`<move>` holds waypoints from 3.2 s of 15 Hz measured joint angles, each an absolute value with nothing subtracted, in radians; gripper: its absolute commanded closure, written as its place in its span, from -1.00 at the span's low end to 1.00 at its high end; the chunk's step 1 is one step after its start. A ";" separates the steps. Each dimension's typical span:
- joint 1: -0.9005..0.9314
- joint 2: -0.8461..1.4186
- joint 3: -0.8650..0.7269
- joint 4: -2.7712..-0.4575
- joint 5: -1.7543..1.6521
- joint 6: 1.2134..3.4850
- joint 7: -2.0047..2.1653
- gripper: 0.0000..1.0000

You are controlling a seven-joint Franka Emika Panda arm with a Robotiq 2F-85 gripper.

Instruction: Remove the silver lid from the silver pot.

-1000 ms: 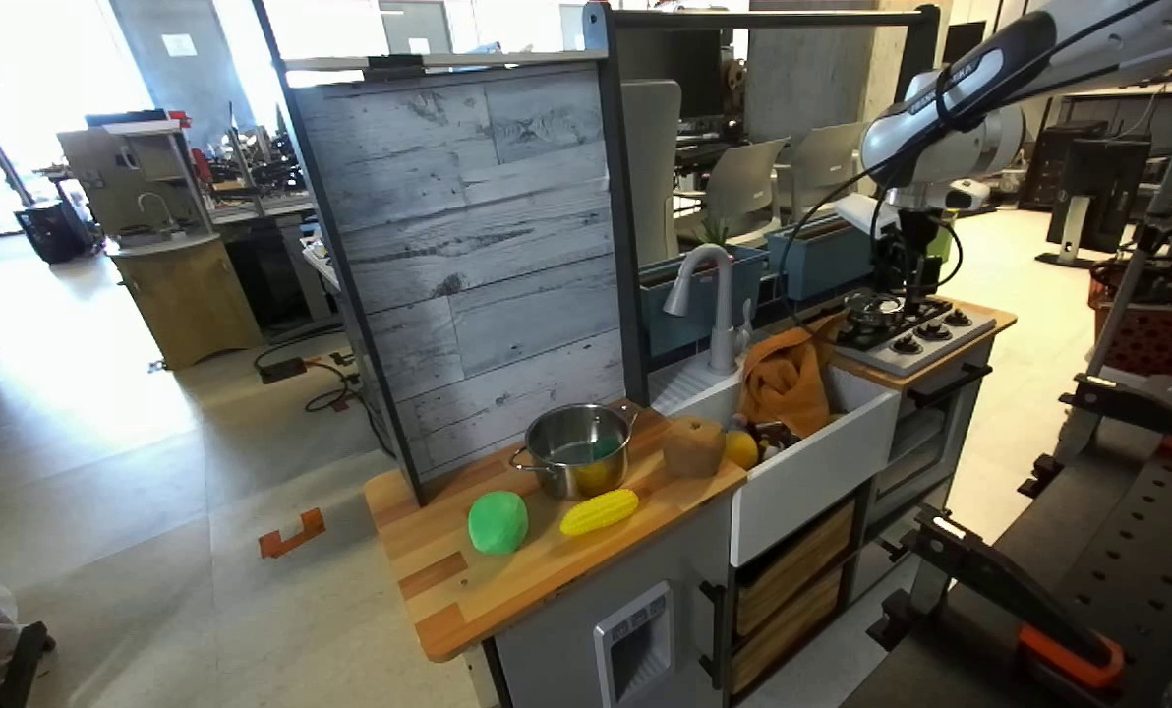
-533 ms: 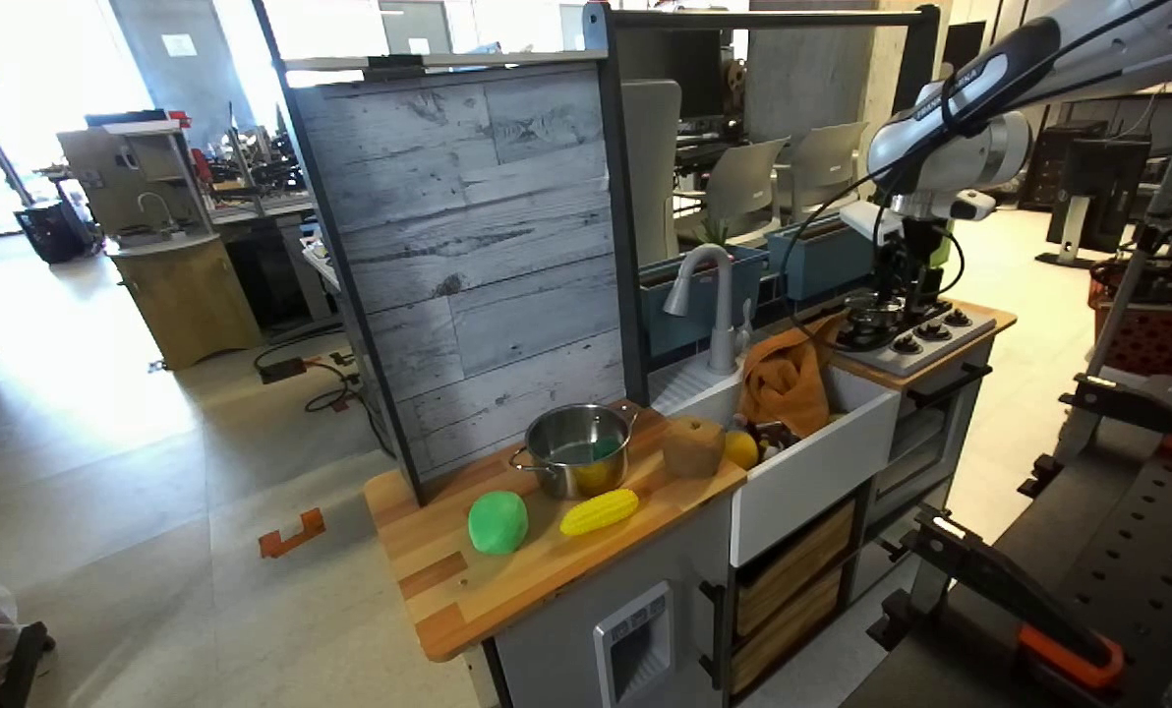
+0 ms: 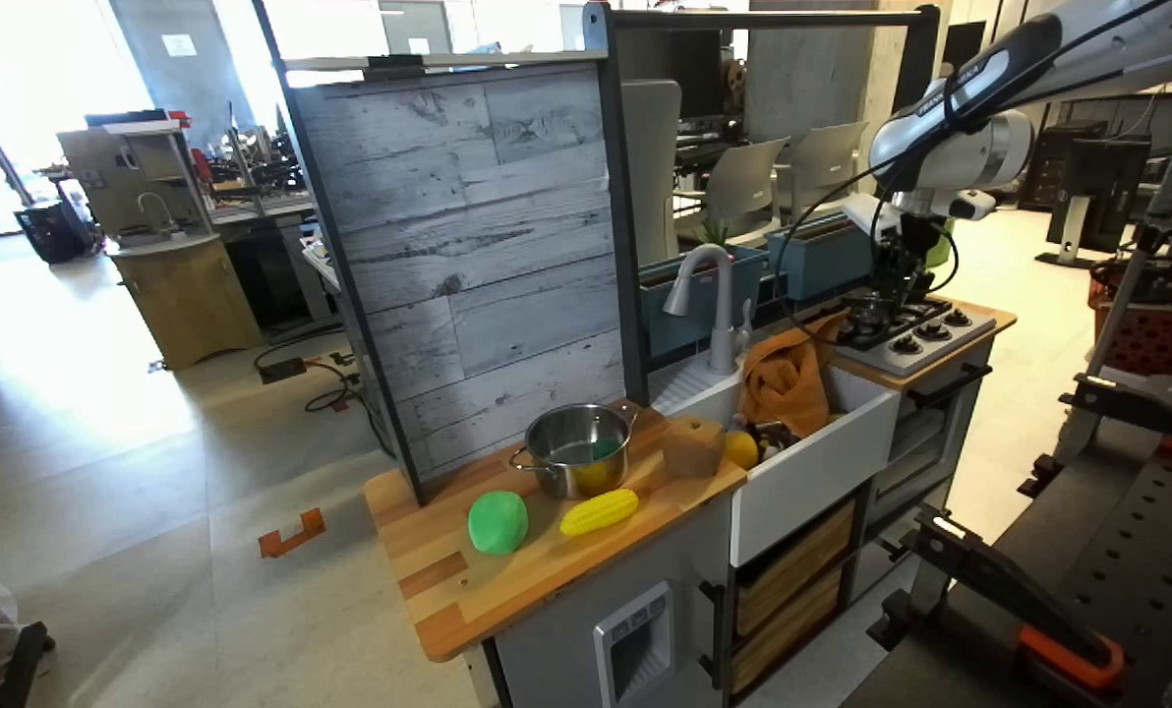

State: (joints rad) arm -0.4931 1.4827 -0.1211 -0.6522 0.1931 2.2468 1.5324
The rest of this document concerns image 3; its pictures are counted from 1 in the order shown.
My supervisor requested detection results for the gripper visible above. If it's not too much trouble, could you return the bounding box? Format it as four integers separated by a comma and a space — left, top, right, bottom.
871, 214, 949, 310

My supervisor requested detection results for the small silver pot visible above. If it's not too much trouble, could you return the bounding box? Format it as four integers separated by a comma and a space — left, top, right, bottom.
842, 303, 904, 345

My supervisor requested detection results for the large silver pot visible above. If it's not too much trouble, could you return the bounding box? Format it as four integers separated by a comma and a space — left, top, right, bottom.
508, 402, 639, 501

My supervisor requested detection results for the black stove burner grate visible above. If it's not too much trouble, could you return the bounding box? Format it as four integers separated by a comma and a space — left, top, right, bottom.
832, 295, 957, 352

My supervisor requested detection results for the blue planter box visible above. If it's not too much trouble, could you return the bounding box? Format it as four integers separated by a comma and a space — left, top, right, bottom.
767, 210, 884, 302
639, 244, 774, 361

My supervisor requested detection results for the orange cloth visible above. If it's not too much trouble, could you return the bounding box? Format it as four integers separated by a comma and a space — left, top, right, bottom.
737, 311, 850, 440

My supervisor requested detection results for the oven door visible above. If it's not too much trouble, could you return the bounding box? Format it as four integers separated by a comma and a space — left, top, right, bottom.
866, 374, 988, 524

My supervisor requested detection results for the grey toy tap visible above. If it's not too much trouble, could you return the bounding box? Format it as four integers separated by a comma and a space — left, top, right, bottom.
662, 243, 756, 377

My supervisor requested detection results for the dark toy food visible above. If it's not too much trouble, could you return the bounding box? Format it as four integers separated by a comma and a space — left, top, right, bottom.
755, 420, 801, 460

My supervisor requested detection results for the white toy sink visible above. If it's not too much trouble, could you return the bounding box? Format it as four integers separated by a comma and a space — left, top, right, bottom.
649, 356, 903, 568

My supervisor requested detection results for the monitor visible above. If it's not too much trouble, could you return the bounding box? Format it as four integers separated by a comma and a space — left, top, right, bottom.
1034, 136, 1153, 269

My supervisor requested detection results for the red basket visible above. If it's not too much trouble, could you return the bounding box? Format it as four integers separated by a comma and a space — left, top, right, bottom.
1086, 256, 1172, 383

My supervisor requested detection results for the wooden block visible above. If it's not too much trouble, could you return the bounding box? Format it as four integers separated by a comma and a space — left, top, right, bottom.
662, 416, 727, 481

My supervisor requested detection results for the wooden drawer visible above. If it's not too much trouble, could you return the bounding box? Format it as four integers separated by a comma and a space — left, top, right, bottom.
728, 566, 849, 696
733, 500, 858, 637

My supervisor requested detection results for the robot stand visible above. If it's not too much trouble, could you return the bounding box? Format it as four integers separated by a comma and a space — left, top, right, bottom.
865, 374, 1172, 708

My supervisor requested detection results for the yellow toy corn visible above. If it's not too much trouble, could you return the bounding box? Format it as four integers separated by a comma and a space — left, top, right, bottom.
558, 488, 640, 538

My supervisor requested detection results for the fridge door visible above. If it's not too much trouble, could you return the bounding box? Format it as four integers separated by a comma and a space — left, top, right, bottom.
488, 492, 736, 708

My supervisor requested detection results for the green toy vegetable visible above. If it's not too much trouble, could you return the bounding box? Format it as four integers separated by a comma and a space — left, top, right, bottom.
467, 490, 531, 557

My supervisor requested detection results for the beige toy kitchen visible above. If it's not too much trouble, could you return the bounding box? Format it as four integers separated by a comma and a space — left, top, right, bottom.
57, 112, 265, 373

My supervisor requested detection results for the black bin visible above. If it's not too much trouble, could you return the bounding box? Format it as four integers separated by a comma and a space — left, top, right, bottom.
14, 200, 93, 266

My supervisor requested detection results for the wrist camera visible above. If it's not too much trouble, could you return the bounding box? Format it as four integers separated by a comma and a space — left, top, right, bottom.
840, 193, 904, 237

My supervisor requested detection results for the oven door handle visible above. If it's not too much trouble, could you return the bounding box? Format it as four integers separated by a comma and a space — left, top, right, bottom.
905, 363, 994, 410

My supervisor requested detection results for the black clamp orange handle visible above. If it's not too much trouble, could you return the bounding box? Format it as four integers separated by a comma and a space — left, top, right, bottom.
866, 502, 1129, 692

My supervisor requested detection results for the fridge door handle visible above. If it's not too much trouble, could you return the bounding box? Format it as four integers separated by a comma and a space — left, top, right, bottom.
698, 579, 728, 691

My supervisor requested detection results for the black cable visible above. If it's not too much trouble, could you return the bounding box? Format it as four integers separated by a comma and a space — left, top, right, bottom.
252, 332, 376, 416

